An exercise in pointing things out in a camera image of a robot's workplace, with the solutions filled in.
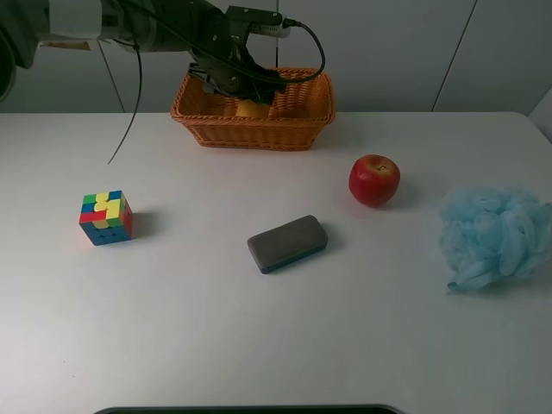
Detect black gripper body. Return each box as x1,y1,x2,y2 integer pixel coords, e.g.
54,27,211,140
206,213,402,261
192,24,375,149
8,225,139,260
189,6,285,103

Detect red apple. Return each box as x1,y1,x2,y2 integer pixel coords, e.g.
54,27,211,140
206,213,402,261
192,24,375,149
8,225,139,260
348,154,400,208

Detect yellow orange round item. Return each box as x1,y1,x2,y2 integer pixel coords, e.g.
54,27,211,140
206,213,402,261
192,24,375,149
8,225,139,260
235,99,271,118

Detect orange wicker basket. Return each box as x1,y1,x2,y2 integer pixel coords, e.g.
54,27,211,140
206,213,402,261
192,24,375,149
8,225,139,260
171,72,336,151

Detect grey blue whiteboard eraser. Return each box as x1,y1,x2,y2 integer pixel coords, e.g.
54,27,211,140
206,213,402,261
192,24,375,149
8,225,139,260
247,215,329,274

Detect light blue bath loofah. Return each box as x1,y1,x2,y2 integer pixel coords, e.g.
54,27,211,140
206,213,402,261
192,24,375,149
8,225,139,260
439,187,551,292

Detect multicoloured puzzle cube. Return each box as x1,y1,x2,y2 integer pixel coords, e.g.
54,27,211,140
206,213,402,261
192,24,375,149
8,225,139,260
78,191,133,246

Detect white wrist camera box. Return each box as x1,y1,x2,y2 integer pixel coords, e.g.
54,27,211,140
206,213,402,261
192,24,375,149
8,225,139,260
249,17,293,39

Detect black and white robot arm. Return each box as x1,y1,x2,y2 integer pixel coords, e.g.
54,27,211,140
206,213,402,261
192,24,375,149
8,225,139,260
1,1,289,104

